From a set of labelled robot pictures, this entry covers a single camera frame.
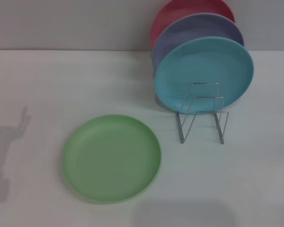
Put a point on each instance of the green round plate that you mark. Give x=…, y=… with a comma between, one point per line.
x=111, y=160

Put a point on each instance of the red round plate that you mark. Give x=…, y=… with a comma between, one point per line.
x=175, y=11

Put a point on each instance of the purple round plate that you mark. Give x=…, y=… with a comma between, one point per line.
x=191, y=30

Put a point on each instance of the teal round plate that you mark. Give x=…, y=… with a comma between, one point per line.
x=203, y=66

